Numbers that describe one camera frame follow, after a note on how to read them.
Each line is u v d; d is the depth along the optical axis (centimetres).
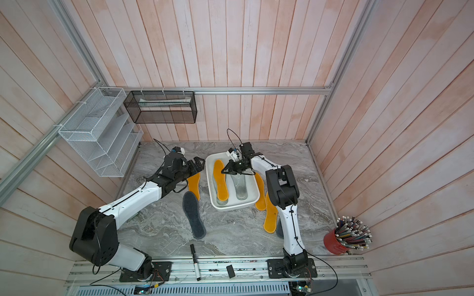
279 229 84
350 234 66
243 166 90
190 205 92
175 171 67
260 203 92
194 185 96
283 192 61
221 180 98
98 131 69
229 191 96
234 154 96
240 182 101
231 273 73
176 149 78
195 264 75
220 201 93
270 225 86
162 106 102
